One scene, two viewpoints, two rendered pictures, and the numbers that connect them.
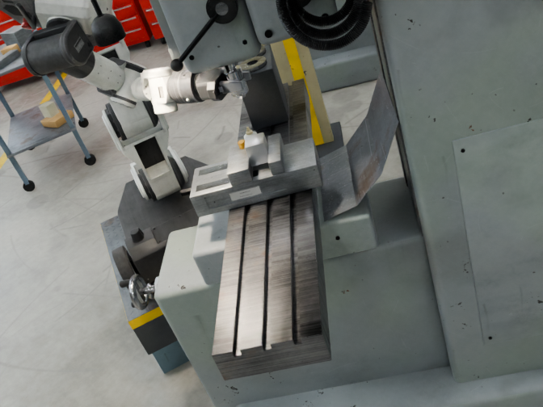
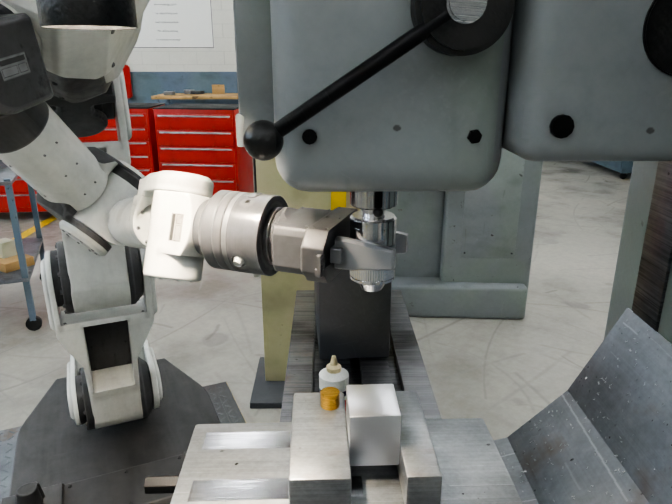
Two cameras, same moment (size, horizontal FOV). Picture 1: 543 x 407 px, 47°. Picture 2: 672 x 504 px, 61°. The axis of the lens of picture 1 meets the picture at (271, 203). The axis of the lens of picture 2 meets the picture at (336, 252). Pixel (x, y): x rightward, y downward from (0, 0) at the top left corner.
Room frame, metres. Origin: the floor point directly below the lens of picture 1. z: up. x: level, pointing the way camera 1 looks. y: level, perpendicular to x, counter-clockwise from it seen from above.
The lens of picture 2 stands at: (0.97, 0.14, 1.42)
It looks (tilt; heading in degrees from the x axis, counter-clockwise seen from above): 19 degrees down; 347
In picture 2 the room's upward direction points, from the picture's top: straight up
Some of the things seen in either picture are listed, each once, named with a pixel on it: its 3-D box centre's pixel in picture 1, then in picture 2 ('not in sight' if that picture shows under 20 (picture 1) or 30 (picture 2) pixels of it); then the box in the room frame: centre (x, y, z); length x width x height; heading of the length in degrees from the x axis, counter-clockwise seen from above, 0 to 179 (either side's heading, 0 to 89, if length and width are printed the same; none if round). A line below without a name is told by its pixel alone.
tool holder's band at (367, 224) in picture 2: (232, 70); (373, 219); (1.50, -0.02, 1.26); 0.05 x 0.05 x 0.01
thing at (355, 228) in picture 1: (284, 216); not in sight; (1.50, -0.02, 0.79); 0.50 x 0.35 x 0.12; 78
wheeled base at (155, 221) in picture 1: (169, 195); (119, 421); (2.23, 0.38, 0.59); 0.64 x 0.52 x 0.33; 11
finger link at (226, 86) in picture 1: (230, 87); (362, 257); (1.48, -0.01, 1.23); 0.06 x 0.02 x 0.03; 58
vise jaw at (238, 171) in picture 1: (240, 162); (319, 446); (1.48, 0.04, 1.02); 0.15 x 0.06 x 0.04; 169
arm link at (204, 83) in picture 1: (206, 85); (290, 239); (1.55, 0.05, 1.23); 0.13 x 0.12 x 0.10; 148
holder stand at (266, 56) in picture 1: (261, 85); (348, 280); (1.91, -0.10, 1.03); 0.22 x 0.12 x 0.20; 171
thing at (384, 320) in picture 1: (308, 303); not in sight; (1.51, 0.00, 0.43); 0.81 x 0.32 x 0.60; 78
